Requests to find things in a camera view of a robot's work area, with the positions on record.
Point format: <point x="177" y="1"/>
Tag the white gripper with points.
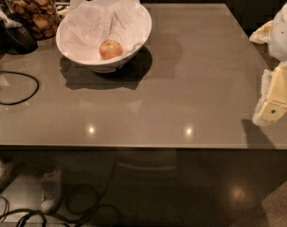
<point x="283" y="35"/>

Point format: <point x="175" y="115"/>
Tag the red yellow apple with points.
<point x="110" y="49"/>

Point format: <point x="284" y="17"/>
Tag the white ceramic bowl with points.
<point x="98" y="60"/>

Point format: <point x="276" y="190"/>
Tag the white paper liner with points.
<point x="89" y="26"/>

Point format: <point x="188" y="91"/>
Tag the glass jar of dried chips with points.
<point x="41" y="16"/>

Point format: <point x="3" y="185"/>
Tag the white shoe right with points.
<point x="52" y="190"/>

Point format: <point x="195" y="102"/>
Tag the black round device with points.
<point x="19" y="37"/>

